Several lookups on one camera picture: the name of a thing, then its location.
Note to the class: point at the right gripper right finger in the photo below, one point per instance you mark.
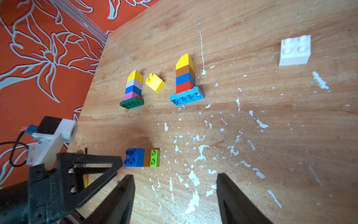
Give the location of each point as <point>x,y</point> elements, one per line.
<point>235,207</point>

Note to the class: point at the dark green lego plate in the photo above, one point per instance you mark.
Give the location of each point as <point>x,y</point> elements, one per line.
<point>132,102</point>

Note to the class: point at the teal blue lego brick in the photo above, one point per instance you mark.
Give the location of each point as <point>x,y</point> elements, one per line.
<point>187,77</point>

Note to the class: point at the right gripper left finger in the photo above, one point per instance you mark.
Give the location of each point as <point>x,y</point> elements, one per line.
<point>117,206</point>

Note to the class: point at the lime green lego brick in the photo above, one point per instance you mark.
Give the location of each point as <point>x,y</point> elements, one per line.
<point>155,159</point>

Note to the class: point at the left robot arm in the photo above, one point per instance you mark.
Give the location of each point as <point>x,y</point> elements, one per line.
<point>14,203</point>

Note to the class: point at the lilac lego brick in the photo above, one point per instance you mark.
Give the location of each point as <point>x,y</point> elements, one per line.
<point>135,83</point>

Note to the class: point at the yellow sloped lego brick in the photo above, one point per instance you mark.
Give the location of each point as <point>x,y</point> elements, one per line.
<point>135,75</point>

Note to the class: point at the brown sloped lego brick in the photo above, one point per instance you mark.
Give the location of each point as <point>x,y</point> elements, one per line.
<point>147,158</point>

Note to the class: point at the pink lego brick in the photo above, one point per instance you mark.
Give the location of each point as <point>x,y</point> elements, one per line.
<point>131,95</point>

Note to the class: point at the white lego brick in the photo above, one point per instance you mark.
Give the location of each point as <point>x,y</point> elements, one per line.
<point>295,51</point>

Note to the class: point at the light blue long lego brick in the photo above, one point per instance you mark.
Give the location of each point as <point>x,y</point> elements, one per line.
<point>186,97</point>

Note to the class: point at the red lego brick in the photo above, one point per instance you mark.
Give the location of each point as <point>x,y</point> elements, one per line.
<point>185,86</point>

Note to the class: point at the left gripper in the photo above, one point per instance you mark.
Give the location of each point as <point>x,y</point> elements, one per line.
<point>53,196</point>

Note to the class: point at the blue square lego brick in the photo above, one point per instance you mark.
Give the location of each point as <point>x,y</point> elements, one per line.
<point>134,89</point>

